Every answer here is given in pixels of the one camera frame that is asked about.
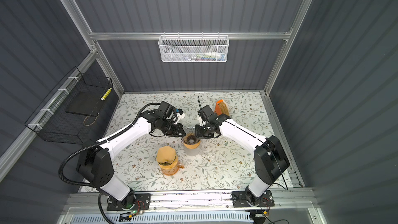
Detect black foam pad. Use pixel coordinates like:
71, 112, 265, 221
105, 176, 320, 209
65, 92, 105, 117

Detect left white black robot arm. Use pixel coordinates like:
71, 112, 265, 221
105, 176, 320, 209
77, 108, 186, 210

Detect grey glass dripper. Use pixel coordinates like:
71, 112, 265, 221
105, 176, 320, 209
181, 133, 200, 144

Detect orange coffee filter holder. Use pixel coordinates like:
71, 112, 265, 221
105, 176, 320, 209
215, 100, 230, 116

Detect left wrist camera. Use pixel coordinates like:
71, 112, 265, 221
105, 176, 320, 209
158, 101, 185, 123

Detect black corrugated cable conduit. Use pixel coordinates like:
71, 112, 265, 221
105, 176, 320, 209
58, 102, 161, 224

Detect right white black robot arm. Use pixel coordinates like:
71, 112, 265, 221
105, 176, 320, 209
194, 114, 290, 206

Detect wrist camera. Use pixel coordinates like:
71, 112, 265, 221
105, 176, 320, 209
198, 105, 215, 121
158, 101, 185, 123

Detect black wire side basket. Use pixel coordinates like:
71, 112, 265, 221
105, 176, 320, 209
25, 67, 113, 144

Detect tubes in white basket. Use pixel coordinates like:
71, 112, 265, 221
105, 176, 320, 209
184, 52, 227, 62

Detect white wire wall basket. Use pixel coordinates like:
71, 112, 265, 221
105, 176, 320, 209
158, 33, 230, 63

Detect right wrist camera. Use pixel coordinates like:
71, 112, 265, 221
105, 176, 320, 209
198, 105, 215, 121

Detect floral table mat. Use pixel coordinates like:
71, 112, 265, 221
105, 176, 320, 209
106, 92, 274, 191

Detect clear frosted glass dripper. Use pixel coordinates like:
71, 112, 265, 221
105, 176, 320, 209
184, 147, 202, 156

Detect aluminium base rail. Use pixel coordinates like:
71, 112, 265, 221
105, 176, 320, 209
61, 188, 320, 215

